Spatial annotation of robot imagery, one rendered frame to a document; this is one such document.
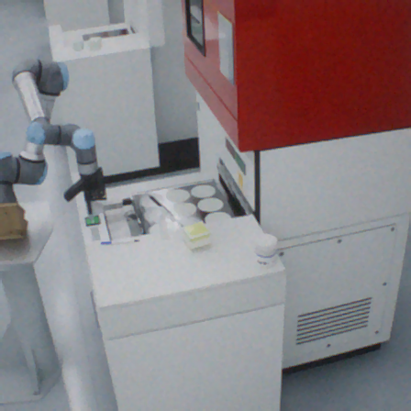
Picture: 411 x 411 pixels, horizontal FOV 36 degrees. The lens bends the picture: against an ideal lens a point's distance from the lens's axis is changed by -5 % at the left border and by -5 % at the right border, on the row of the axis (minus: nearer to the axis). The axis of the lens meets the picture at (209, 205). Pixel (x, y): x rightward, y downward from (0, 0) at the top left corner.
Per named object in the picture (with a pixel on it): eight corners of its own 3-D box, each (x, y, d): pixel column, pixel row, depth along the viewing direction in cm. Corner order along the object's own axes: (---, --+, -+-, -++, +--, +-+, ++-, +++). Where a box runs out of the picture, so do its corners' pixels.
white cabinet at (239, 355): (216, 305, 344) (210, 171, 300) (278, 445, 265) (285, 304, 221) (97, 329, 331) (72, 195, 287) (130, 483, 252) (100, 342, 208)
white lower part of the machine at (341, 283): (324, 258, 374) (331, 130, 330) (388, 352, 307) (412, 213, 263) (205, 283, 360) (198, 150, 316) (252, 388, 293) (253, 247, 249)
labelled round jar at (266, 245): (272, 254, 220) (272, 231, 215) (279, 267, 214) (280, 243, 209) (252, 259, 219) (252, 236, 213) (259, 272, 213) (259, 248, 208)
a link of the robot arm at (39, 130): (9, 49, 244) (37, 127, 217) (34, 52, 251) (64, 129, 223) (0, 72, 251) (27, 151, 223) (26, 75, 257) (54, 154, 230)
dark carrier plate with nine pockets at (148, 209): (214, 182, 276) (214, 181, 276) (238, 226, 248) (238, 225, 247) (133, 196, 269) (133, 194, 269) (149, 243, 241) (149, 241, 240)
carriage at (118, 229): (122, 208, 270) (121, 202, 268) (138, 260, 240) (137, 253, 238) (103, 212, 268) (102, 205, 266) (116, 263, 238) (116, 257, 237)
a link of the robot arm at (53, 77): (5, 178, 270) (31, 54, 253) (37, 180, 279) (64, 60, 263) (14, 189, 261) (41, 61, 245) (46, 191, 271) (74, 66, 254)
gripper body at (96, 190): (107, 202, 236) (103, 172, 229) (84, 205, 234) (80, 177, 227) (105, 191, 242) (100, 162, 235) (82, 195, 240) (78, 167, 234)
